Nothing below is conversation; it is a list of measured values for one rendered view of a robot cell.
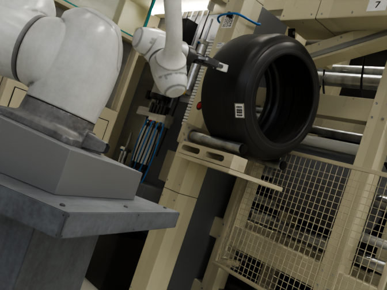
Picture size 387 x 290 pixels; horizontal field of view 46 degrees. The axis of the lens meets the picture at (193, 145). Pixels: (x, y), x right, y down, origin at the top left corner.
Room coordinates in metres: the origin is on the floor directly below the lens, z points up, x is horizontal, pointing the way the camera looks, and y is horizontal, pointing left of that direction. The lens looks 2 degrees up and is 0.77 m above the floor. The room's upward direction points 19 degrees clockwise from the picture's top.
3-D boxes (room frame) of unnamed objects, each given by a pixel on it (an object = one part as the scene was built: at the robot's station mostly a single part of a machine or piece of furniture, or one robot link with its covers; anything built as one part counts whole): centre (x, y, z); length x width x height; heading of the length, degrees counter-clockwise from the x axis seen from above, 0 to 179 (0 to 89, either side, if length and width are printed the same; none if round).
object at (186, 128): (2.22, -0.08, 0.90); 0.40 x 0.03 x 0.10; 130
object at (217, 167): (2.08, -0.20, 0.80); 0.37 x 0.36 x 0.02; 130
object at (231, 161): (1.99, -0.09, 0.83); 0.36 x 0.09 x 0.06; 40
